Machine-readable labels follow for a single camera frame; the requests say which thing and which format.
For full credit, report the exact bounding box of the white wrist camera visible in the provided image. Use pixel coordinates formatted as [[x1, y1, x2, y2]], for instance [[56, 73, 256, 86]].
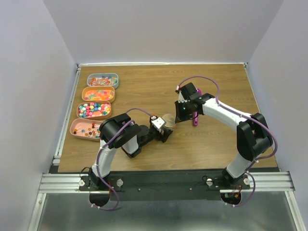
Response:
[[150, 115, 166, 132], [175, 86, 187, 103]]

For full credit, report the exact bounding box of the pink tray of candies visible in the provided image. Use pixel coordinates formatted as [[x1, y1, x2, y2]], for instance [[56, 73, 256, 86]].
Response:
[[76, 101, 112, 120]]

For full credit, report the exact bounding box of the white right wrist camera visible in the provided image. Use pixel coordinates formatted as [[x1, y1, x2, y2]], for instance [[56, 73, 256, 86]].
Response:
[[175, 86, 187, 103]]

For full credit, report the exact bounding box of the white jar lid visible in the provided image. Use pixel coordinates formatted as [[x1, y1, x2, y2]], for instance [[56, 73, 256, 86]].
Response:
[[162, 114, 176, 127]]

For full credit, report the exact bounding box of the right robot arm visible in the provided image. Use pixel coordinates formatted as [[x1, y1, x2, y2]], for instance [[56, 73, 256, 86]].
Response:
[[175, 83, 273, 189]]

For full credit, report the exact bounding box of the orange tray of gummies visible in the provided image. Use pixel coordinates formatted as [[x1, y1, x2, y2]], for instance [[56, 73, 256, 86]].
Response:
[[81, 86, 116, 103]]

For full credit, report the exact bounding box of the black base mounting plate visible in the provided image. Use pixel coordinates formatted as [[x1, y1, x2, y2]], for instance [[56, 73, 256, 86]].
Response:
[[79, 169, 252, 201]]

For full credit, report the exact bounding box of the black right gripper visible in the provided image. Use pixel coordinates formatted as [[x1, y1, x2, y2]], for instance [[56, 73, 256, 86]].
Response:
[[174, 100, 193, 124]]

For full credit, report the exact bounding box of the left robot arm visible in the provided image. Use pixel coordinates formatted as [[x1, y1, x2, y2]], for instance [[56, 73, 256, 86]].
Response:
[[89, 113, 173, 190]]

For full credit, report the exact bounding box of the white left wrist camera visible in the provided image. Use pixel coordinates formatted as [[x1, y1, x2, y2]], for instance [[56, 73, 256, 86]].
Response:
[[150, 115, 166, 132]]

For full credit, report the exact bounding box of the grey tray of candy sticks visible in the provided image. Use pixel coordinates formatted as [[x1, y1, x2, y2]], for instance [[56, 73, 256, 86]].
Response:
[[87, 73, 119, 89]]

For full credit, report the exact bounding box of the magenta plastic scoop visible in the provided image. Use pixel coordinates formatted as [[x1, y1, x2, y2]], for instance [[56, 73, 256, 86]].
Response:
[[192, 88, 202, 127]]

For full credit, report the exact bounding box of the pink tray of lollipops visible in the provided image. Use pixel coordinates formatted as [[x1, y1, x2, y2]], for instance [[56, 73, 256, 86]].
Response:
[[69, 118, 102, 141]]

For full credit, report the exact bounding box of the clear plastic jar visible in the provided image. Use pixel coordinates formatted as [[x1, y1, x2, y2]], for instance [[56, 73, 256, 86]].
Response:
[[165, 126, 175, 130]]

